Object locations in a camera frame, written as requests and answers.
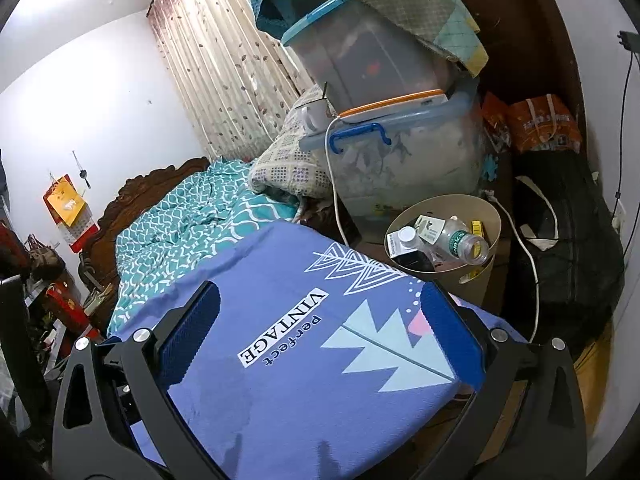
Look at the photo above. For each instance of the clear storage box blue lid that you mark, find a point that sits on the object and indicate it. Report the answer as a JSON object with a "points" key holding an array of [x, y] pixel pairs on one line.
{"points": [[370, 60]]}

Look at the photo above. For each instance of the white enamel mug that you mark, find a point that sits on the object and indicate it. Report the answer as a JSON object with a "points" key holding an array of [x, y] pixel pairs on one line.
{"points": [[312, 112]]}

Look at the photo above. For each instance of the purple printed blanket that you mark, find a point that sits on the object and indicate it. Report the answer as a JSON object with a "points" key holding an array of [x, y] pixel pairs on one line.
{"points": [[280, 385]]}

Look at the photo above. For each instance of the white drink carton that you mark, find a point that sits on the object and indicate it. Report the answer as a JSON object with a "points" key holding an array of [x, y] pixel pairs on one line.
{"points": [[402, 244]]}

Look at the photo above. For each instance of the dark wooden wardrobe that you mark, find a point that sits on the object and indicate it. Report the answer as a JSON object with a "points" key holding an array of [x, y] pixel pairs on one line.
{"points": [[530, 35]]}

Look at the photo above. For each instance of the large orange snack bag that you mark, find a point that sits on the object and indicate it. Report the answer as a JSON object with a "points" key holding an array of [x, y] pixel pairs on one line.
{"points": [[545, 125]]}

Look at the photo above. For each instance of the leaf-patterned beige curtain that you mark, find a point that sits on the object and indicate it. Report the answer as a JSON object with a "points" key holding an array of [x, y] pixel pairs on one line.
{"points": [[225, 60]]}

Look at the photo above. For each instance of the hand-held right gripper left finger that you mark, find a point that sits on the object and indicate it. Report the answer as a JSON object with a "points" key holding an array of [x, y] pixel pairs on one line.
{"points": [[192, 325]]}

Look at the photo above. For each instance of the teal patterned quilt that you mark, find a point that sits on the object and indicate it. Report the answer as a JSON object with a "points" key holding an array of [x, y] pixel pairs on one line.
{"points": [[190, 215]]}

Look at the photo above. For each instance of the green and white carton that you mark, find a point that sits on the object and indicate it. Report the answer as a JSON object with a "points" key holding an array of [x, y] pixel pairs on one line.
{"points": [[426, 226]]}

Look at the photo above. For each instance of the dark teal cloth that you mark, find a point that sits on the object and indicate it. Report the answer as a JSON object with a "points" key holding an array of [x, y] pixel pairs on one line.
{"points": [[275, 12]]}

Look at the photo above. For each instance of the brown handbag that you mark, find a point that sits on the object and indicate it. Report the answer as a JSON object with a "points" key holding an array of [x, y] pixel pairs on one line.
{"points": [[42, 257]]}

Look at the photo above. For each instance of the carved wooden headboard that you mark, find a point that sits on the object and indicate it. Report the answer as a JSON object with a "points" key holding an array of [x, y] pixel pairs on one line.
{"points": [[135, 190]]}

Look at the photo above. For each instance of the small yellow box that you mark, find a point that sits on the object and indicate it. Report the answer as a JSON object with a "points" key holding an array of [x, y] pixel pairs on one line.
{"points": [[477, 226]]}

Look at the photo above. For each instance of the white wall socket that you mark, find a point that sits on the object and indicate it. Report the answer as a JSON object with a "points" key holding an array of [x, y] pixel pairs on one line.
{"points": [[620, 216]]}

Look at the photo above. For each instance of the red gift box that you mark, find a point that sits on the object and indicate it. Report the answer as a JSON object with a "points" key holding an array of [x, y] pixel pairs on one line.
{"points": [[61, 302]]}

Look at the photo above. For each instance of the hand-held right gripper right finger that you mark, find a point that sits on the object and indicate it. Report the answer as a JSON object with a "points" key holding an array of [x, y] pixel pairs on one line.
{"points": [[450, 330]]}

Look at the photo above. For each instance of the beige round waste bin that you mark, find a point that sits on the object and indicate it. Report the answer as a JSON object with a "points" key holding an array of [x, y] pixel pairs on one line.
{"points": [[450, 287]]}

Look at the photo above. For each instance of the grey dotted pillow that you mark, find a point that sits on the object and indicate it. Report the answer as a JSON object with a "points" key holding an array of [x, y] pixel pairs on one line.
{"points": [[285, 167]]}

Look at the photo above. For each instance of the small orange snack bag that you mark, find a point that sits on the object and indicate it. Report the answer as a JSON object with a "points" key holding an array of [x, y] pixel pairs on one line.
{"points": [[496, 120]]}

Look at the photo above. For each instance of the flat black packet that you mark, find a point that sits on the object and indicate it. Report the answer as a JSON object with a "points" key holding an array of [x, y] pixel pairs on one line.
{"points": [[417, 262]]}

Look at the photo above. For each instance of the hanging wall ornament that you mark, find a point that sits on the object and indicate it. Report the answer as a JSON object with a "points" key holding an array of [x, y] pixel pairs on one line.
{"points": [[81, 172]]}

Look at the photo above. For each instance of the clear plastic water bottle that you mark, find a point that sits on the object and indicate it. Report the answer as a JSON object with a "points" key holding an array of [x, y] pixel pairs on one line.
{"points": [[460, 242]]}

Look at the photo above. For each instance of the red and yellow wall calendar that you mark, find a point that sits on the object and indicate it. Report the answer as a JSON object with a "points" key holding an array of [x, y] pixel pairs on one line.
{"points": [[67, 205]]}

